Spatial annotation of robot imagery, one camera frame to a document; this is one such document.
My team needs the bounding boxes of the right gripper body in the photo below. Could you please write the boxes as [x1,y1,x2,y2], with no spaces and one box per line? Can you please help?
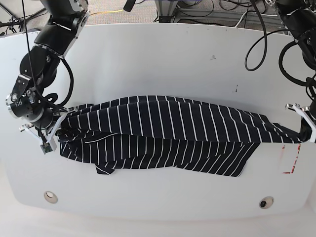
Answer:
[5,93,62,130]

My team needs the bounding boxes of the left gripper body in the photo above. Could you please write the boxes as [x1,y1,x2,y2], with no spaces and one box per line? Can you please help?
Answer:
[305,76,316,119]

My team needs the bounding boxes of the black white striped T-shirt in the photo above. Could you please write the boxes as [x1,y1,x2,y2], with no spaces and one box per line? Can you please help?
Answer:
[57,96,308,177]

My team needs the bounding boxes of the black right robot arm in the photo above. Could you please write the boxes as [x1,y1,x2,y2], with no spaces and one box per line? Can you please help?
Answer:
[5,0,90,154]

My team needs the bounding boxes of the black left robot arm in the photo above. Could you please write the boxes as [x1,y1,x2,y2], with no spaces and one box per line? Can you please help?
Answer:
[270,0,316,143]

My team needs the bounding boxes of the red tape rectangle marking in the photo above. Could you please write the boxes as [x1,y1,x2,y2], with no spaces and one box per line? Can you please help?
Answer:
[279,144,301,174]

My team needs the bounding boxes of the black tripod legs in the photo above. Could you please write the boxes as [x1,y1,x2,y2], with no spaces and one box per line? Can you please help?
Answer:
[0,0,50,36]

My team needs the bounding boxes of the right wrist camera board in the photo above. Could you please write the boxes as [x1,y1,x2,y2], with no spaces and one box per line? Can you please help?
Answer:
[40,142,53,154]

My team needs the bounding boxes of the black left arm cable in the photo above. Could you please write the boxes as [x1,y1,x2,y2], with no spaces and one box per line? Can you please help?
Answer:
[244,0,316,99]

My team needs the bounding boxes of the left table cable grommet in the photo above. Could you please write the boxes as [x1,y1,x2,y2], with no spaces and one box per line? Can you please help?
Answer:
[44,191,58,204]

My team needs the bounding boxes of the table cable grommet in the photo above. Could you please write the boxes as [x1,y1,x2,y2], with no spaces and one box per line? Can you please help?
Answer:
[259,196,274,209]
[44,191,58,204]

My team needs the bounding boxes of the right table cable grommet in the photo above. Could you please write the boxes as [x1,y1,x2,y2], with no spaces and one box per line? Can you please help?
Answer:
[259,196,274,209]

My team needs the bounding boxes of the yellow floor cable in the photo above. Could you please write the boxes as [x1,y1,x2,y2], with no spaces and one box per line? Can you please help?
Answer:
[90,9,124,16]

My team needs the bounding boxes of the aluminium frame stand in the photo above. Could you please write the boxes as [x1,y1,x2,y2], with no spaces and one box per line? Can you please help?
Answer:
[154,0,178,23]

